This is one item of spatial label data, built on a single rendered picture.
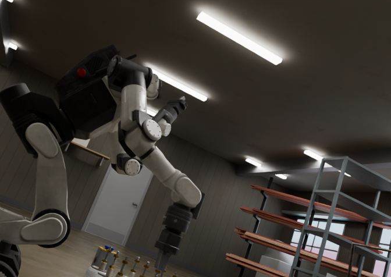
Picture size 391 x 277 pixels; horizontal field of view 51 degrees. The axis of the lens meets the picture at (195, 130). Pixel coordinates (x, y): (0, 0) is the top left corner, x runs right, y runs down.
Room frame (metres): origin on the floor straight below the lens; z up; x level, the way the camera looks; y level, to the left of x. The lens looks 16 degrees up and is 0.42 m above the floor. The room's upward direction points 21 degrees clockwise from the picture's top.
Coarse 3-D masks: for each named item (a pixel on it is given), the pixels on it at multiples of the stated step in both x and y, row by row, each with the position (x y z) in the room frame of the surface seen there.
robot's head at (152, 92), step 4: (156, 76) 1.64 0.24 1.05; (152, 80) 1.63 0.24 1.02; (156, 80) 1.63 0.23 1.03; (152, 84) 1.62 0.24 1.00; (156, 84) 1.63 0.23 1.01; (148, 88) 1.65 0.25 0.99; (152, 88) 1.65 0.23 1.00; (156, 88) 1.66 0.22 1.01; (148, 92) 1.68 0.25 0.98; (152, 92) 1.68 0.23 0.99; (156, 92) 1.70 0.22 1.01; (148, 96) 1.71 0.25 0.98; (152, 96) 1.71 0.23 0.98; (156, 96) 1.72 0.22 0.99
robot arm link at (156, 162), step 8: (136, 128) 1.33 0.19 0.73; (128, 136) 1.35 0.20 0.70; (136, 136) 1.32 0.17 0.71; (144, 136) 1.31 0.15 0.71; (128, 144) 1.35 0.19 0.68; (136, 144) 1.32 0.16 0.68; (144, 144) 1.31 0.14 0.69; (152, 144) 1.33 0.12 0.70; (128, 152) 1.37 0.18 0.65; (136, 152) 1.34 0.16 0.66; (144, 152) 1.33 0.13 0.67; (152, 152) 1.33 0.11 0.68; (160, 152) 1.35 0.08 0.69; (144, 160) 1.34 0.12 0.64; (152, 160) 1.33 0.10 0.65; (160, 160) 1.34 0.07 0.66; (152, 168) 1.35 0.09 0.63; (160, 168) 1.35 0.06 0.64; (168, 168) 1.36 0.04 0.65; (160, 176) 1.37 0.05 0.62; (168, 176) 1.37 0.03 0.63
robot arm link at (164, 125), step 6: (156, 114) 1.94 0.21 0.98; (162, 114) 1.95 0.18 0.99; (168, 114) 1.98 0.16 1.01; (156, 120) 1.93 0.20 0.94; (162, 120) 1.96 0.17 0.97; (168, 120) 1.99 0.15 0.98; (162, 126) 1.94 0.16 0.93; (168, 126) 1.96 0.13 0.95; (162, 132) 1.95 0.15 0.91; (168, 132) 1.98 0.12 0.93
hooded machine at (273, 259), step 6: (270, 252) 10.65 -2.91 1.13; (276, 252) 10.42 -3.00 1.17; (264, 258) 10.73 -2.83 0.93; (270, 258) 10.51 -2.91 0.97; (276, 258) 10.36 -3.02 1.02; (282, 258) 10.31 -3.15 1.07; (288, 258) 10.39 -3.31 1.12; (264, 264) 10.66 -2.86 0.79; (270, 264) 10.45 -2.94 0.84; (276, 264) 10.23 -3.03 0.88; (282, 264) 10.22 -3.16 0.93; (288, 264) 10.28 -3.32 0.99; (282, 270) 10.23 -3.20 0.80; (288, 270) 10.29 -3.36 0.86; (258, 276) 10.74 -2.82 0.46; (264, 276) 10.53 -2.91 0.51; (270, 276) 10.32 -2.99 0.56
